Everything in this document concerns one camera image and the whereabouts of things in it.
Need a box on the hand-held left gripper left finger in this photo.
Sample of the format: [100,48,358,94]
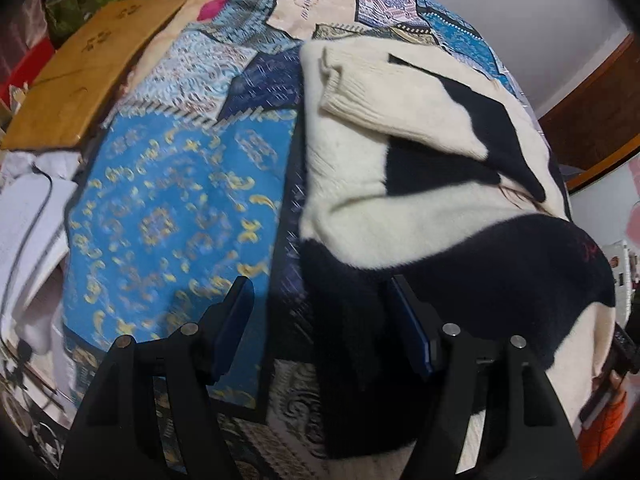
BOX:
[57,276,256,480]

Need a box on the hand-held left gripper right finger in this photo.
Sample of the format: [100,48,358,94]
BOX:
[390,274,586,480]

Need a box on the black and cream striped sweater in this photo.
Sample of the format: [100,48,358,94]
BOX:
[297,35,618,480]

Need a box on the blue patchwork quilt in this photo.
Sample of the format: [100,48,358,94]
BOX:
[62,0,543,480]

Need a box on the orange floral bedsheet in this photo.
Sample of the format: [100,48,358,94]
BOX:
[575,385,627,463]

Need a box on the white plastic appliance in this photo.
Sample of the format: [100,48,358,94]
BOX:
[602,240,640,312]

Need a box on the white cloth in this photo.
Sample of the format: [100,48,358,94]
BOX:
[0,150,81,356]

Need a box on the pink door sticker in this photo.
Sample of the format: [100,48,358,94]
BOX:
[624,152,640,241]

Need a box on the brown wooden wardrobe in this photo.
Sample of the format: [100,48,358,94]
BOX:
[537,32,640,196]

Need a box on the wooden lap board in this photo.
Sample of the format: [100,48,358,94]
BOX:
[0,0,189,152]

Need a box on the red plastic stool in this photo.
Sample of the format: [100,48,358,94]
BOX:
[0,37,54,107]

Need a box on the black charging cable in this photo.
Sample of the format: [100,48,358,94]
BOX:
[0,162,54,362]

